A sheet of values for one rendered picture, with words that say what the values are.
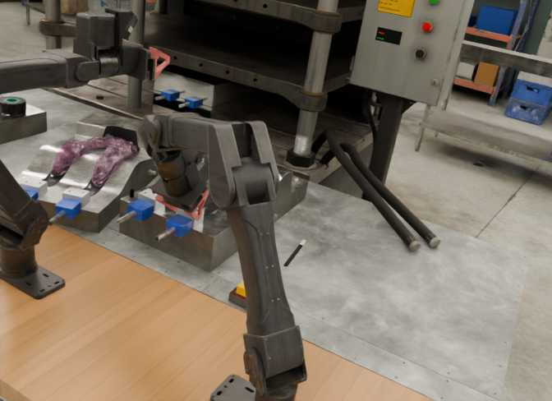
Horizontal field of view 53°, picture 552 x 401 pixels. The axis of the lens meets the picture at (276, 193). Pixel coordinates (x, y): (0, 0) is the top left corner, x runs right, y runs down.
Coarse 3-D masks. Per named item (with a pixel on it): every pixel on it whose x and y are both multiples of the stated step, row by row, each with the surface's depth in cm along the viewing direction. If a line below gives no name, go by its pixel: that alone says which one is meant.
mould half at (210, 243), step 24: (288, 192) 150; (120, 216) 130; (168, 216) 124; (216, 216) 127; (144, 240) 129; (168, 240) 125; (192, 240) 122; (216, 240) 120; (192, 264) 124; (216, 264) 124
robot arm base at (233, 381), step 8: (232, 376) 94; (240, 376) 95; (224, 384) 93; (232, 384) 93; (240, 384) 93; (248, 384) 93; (216, 392) 91; (224, 392) 91; (232, 392) 91; (240, 392) 91; (248, 392) 92; (256, 392) 86; (280, 392) 83; (288, 392) 84; (296, 392) 85; (216, 400) 89; (224, 400) 89; (232, 400) 90; (240, 400) 90; (248, 400) 90; (256, 400) 86; (264, 400) 84; (272, 400) 83; (280, 400) 83; (288, 400) 84
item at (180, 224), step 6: (180, 210) 122; (204, 210) 123; (174, 216) 121; (180, 216) 121; (186, 216) 121; (168, 222) 119; (174, 222) 119; (180, 222) 119; (186, 222) 120; (192, 222) 121; (198, 222) 122; (168, 228) 118; (174, 228) 118; (180, 228) 118; (186, 228) 120; (162, 234) 115; (168, 234) 117; (174, 234) 119; (180, 234) 118; (156, 240) 115
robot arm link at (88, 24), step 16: (80, 16) 106; (96, 16) 106; (112, 16) 108; (80, 32) 107; (96, 32) 107; (112, 32) 110; (80, 48) 108; (80, 64) 104; (96, 64) 107; (80, 80) 105
